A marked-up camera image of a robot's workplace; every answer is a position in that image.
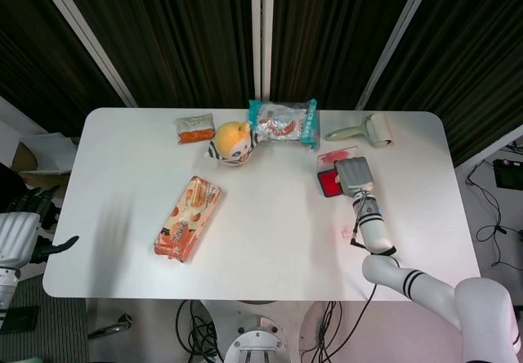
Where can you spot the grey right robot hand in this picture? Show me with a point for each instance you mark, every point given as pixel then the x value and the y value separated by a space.
pixel 355 175

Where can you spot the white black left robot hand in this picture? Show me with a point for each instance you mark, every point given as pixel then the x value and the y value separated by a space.
pixel 16 236

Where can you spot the red white stamp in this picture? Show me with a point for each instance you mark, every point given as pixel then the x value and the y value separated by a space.
pixel 337 178

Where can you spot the white robot base metal disc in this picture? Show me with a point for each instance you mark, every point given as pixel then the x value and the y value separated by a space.
pixel 255 338

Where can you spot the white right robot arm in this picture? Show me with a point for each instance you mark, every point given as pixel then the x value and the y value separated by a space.
pixel 429 285

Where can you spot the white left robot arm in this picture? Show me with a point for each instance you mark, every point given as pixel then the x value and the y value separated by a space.
pixel 6 285

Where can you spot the red flat packet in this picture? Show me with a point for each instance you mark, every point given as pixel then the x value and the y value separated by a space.
pixel 329 183

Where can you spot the pale green lint roller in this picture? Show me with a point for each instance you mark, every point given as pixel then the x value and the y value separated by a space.
pixel 380 130

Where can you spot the flat black plate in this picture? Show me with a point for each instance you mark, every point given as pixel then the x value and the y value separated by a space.
pixel 18 319

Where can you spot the brown cardboard box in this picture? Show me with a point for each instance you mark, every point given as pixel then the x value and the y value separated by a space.
pixel 45 154

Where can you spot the teal clear snack bag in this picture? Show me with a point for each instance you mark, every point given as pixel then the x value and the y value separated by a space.
pixel 282 124

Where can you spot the yellow plush toy striped shirt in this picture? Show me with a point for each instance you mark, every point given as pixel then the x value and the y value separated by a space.
pixel 231 142

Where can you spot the black electronic device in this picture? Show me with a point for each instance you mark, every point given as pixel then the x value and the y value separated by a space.
pixel 508 173

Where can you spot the small orange snack packet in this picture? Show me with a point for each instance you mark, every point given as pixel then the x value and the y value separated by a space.
pixel 194 130

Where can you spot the orange egg roll biscuit box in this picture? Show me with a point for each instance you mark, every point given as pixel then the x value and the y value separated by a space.
pixel 188 220

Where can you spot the black pleated curtain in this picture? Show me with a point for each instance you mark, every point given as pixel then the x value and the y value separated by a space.
pixel 184 32

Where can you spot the white metal frame post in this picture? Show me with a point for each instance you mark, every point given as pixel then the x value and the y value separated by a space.
pixel 262 32
pixel 396 40
pixel 86 40

